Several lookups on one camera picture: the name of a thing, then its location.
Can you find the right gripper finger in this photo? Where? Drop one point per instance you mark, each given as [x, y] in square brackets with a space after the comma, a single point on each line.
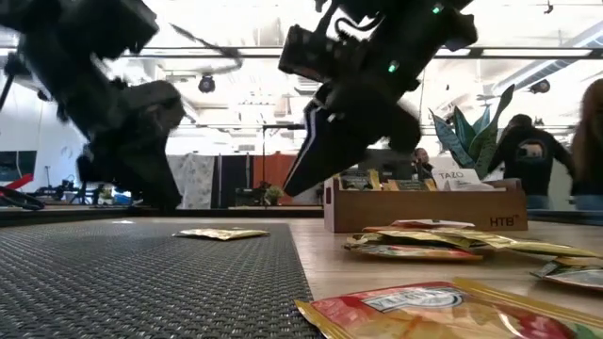
[330, 141]
[405, 132]

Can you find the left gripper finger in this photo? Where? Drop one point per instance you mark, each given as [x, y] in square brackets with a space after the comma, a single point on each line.
[110, 169]
[153, 179]

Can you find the orange white tea packet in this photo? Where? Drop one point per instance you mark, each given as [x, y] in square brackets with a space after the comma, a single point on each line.
[424, 224]
[459, 180]

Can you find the yellow tea packet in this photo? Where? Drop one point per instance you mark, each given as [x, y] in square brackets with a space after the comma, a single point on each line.
[542, 247]
[221, 233]
[424, 237]

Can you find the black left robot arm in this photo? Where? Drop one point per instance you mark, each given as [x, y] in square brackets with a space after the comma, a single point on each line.
[23, 14]

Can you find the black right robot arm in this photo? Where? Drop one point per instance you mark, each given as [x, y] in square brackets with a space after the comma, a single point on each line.
[400, 23]

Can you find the wooden tea organiser box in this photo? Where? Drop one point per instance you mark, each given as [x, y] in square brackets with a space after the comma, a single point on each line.
[424, 209]

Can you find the person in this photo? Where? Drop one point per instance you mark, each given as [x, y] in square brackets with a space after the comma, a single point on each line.
[532, 155]
[591, 141]
[420, 162]

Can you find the white patterned sheet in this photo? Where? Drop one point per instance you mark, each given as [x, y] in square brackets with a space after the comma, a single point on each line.
[198, 179]

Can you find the snake plant in white pot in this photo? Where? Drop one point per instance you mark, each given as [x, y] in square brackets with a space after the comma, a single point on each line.
[480, 141]

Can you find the small background plant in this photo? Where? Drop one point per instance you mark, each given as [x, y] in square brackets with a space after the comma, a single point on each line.
[274, 193]

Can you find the black ceiling spotlight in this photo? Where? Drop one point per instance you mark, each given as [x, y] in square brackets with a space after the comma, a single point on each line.
[206, 84]
[540, 86]

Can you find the grey woven placemat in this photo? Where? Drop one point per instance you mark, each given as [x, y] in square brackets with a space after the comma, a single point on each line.
[141, 282]

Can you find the black overhead light bar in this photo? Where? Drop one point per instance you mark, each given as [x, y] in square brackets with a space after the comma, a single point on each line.
[518, 52]

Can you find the black metal workstation frame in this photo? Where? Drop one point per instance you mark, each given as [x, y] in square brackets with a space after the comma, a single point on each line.
[282, 126]

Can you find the orange partition wall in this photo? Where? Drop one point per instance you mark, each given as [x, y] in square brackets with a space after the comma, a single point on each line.
[273, 174]

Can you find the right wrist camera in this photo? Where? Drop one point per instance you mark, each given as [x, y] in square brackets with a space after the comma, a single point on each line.
[315, 54]

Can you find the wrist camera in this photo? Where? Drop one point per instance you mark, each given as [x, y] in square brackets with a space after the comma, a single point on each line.
[315, 54]
[113, 26]

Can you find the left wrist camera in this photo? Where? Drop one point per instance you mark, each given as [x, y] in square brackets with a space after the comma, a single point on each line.
[113, 26]

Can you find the black metal table frame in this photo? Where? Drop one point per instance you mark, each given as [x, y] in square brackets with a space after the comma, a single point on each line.
[235, 213]

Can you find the dark wall screen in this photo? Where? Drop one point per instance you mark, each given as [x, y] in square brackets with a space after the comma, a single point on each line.
[19, 165]

